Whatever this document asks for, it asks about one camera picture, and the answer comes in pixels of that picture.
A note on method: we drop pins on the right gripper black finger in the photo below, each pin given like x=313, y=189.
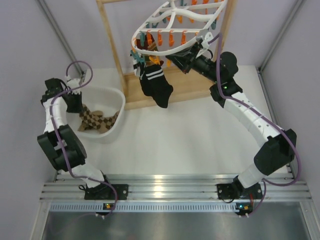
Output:
x=182, y=64
x=183, y=54

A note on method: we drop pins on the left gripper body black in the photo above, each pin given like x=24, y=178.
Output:
x=74, y=103

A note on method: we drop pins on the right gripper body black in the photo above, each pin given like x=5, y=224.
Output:
x=202, y=65

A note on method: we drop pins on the brown argyle sock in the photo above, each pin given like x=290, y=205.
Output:
x=90, y=120
x=103, y=124

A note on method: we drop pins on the white round clip hanger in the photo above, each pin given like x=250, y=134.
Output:
x=174, y=26

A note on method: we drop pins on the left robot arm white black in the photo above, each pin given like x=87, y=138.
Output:
x=61, y=145

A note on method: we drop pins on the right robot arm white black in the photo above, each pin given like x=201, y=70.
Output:
x=277, y=146

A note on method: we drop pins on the wooden hanger stand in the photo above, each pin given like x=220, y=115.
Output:
x=185, y=86

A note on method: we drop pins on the brown sock clipped on hanger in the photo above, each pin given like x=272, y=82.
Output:
x=146, y=46

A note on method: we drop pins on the white plastic tub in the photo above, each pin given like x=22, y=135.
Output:
x=109, y=101

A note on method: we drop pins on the black sock white stripes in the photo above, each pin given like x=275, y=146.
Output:
x=154, y=84

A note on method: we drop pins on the black white striped sock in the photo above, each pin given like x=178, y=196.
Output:
x=137, y=67

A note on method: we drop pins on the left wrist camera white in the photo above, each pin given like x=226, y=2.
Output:
x=73, y=85

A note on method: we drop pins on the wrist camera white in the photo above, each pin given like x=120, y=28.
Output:
x=73, y=85
x=205, y=38

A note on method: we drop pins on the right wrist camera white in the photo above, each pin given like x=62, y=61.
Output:
x=205, y=38

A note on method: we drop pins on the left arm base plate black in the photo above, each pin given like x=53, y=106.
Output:
x=103, y=192

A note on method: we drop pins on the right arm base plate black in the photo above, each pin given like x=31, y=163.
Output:
x=232, y=192

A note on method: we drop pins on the aluminium mounting rail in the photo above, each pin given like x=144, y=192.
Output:
x=172, y=194

